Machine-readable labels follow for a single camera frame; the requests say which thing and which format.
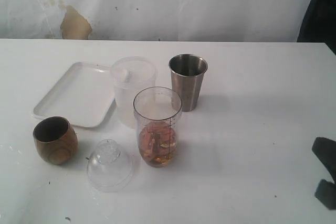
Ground frosted plastic container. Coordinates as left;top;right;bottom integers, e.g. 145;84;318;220
110;57;158;129

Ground brown wooden cup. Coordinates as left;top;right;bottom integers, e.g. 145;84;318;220
33;116;79;165

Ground stainless steel cup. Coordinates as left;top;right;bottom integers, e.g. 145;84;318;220
169;54;208;112

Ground clear shaker strainer lid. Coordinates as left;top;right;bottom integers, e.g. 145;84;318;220
87;139;134;193

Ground clear plastic shaker cup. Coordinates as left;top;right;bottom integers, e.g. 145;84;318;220
133;87;182;167

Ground dark object at right edge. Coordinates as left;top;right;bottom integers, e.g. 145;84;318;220
297;0;335;43

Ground chopped food pieces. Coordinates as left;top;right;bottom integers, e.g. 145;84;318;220
138;121;177;167

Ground white plastic tray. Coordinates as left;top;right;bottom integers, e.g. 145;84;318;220
32;62;115;128

